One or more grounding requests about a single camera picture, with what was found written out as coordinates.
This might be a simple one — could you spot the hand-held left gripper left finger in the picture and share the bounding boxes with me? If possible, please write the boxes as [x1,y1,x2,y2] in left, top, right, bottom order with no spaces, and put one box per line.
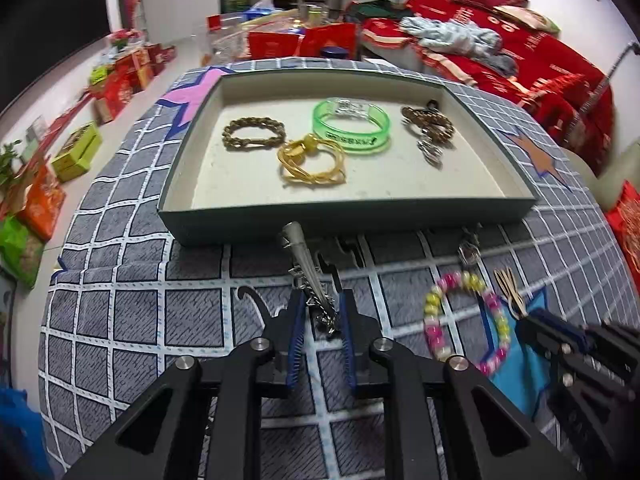
[65,287,308,480]

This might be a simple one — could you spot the red embroidered cushion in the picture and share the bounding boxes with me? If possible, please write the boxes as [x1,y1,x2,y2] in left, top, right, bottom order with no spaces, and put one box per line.
[602,180,640,281]

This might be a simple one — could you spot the grey chequered tablecloth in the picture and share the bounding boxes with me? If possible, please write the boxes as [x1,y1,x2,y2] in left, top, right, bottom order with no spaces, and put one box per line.
[40,57,640,480]

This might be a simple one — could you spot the blue star marker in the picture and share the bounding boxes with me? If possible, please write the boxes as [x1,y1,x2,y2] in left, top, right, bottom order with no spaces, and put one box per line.
[480,287,556,421]

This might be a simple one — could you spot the clear plastic bag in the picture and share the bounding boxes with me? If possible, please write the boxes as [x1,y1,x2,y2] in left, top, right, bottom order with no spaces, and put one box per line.
[192,15,251,66]

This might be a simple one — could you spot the blue tissue pack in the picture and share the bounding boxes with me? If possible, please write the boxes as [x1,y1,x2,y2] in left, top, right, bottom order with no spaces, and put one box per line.
[240,0,281,16]

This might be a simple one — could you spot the colourful bead bracelet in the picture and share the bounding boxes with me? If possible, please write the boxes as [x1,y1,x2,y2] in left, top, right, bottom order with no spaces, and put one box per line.
[422,270,513,377]

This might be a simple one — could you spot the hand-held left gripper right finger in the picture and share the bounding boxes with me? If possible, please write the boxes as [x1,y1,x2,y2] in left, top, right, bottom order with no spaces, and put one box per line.
[337,287,583,480]

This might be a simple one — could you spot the gold hair clip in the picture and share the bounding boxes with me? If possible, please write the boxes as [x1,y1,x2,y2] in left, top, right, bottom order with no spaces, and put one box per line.
[492,267,528,318]

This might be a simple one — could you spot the black selfie stick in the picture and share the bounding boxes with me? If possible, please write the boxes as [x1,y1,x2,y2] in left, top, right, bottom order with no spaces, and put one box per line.
[570,40,640,131]

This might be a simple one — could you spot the gold bracelet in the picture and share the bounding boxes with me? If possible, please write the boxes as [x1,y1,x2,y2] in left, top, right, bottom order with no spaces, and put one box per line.
[277,134,347,186]

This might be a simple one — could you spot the pink flower bouquet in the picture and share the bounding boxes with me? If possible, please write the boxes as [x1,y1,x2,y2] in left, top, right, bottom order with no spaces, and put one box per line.
[107,29,143,51]

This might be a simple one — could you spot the green transparent bracelet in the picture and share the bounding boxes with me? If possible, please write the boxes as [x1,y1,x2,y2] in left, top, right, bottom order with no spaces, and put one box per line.
[312,97,392,155]

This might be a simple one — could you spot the black wall television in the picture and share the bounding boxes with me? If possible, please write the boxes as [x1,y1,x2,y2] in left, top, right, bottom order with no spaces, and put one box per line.
[0,0,111,111]

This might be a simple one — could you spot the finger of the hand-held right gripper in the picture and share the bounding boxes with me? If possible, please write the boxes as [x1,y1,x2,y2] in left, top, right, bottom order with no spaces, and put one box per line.
[527,307,601,356]
[515,317,576,361]

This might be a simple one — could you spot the dark green clothes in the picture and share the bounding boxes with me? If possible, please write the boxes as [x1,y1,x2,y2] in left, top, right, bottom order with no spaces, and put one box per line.
[345,0,406,23]

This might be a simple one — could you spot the red covered sofa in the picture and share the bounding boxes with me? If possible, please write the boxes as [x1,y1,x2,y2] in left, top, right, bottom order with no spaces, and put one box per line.
[360,0,616,176]

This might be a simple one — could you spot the silver hair clip with chain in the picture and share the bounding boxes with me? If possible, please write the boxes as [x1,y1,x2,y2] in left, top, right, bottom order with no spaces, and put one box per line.
[278,221,346,341]

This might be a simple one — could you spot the row of red gift boxes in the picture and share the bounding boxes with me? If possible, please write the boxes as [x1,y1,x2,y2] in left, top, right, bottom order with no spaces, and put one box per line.
[87,42,178,123]

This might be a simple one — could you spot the clear glass jar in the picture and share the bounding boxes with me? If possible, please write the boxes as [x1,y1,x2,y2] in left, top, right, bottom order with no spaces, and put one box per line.
[299,2,328,28]

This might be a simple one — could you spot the grey garment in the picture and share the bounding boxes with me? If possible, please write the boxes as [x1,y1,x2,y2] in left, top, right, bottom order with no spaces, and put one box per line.
[480,52,518,76]

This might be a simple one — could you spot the brown braided bead bracelet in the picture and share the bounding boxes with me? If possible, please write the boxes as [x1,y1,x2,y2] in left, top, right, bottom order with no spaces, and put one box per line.
[221,116,287,152]

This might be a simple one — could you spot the orange gift bag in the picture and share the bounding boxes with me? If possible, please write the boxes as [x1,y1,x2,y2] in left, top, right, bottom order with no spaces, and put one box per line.
[15,165,67,241]

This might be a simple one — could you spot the blue cloth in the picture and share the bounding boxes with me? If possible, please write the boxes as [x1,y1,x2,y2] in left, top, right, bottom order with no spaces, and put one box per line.
[0,385,53,480]

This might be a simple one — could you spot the orange star marker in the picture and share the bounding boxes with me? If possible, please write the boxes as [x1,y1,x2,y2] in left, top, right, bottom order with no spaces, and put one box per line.
[500,127,573,193]

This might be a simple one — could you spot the red boxes on far table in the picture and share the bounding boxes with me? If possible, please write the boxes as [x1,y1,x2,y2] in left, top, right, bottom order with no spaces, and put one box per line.
[247,22,358,61]

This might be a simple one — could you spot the light blue clothes pile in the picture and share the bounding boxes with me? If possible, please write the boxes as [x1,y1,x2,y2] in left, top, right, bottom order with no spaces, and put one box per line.
[400,16,503,56]

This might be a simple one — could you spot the yellow-green gift box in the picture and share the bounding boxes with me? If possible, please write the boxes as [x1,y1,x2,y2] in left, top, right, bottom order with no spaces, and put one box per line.
[50,121,103,181]

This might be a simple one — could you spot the green potted plant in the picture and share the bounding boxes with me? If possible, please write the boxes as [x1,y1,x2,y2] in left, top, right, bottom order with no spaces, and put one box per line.
[0,142,23,186]

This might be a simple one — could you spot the silver keychain clasp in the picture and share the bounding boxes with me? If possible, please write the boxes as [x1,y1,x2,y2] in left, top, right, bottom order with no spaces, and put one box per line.
[457,225,483,267]

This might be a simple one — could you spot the grey shallow tray box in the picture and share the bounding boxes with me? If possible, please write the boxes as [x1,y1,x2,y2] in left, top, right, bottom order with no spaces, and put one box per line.
[157,67,538,248]

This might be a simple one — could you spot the pink star marker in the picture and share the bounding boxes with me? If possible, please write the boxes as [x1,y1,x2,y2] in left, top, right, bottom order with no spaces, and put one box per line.
[155,65,236,141]

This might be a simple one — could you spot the green plastic bag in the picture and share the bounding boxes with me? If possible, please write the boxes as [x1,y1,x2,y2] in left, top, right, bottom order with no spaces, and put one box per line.
[0,215,46,288]

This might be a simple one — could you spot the floral pillow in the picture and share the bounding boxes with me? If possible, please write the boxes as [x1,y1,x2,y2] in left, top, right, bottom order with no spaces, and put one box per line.
[495,5,561,36]

